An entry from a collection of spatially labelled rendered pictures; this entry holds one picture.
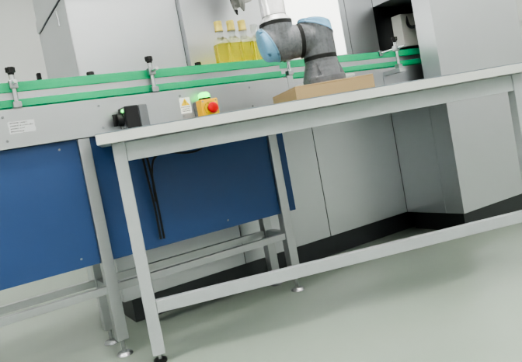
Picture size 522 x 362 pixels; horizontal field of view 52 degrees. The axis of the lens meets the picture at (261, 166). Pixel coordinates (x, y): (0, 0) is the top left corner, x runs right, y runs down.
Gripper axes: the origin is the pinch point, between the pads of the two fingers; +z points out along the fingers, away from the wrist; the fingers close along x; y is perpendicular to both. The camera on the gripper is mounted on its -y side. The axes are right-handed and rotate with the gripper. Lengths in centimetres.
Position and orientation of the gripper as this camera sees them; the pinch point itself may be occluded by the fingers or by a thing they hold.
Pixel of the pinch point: (238, 10)
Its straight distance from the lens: 237.9
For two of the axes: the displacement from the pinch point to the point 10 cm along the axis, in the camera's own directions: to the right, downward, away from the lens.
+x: -5.2, 0.5, 8.5
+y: 8.3, -1.8, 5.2
